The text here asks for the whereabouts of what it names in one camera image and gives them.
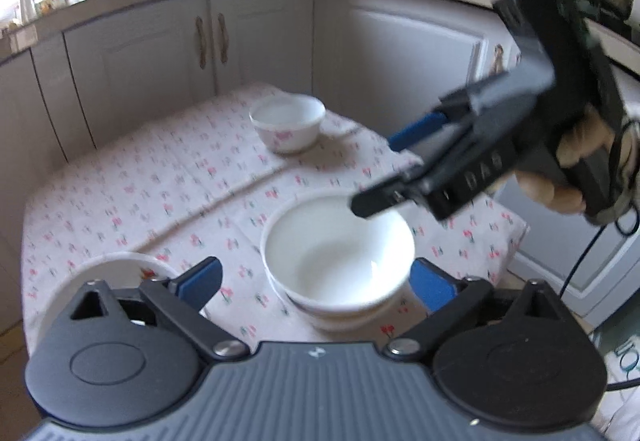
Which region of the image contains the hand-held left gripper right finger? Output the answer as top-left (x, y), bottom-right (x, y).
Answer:
top-left (382, 257), bottom-right (563, 363)

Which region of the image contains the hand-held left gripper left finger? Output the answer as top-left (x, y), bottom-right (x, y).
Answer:
top-left (67, 257), bottom-right (251, 365)

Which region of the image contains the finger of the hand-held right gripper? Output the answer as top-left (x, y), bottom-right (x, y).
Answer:
top-left (387, 111), bottom-right (473, 152)
top-left (349, 168), bottom-right (432, 220)

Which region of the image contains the white plate fruit print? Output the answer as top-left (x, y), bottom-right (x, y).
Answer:
top-left (39, 252), bottom-right (176, 342)

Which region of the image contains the person's right hand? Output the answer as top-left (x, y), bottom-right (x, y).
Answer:
top-left (515, 105), bottom-right (616, 216)

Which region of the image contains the picture sticker on cabinet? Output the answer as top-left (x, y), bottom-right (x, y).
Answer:
top-left (487, 43), bottom-right (509, 78)

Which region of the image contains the cherry print tablecloth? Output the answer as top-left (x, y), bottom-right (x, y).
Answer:
top-left (20, 81), bottom-right (531, 352)

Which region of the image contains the patterned floor mat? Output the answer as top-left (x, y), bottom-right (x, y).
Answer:
top-left (594, 321), bottom-right (640, 384)

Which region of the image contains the white kitchen cabinet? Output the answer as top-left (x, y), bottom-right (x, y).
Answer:
top-left (0, 0), bottom-right (640, 332)

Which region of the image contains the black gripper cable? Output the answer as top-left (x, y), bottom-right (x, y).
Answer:
top-left (556, 201), bottom-right (640, 393)

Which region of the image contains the cabinet door handle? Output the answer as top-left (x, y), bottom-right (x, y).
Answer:
top-left (193, 16), bottom-right (209, 71)
top-left (217, 13), bottom-right (230, 67)

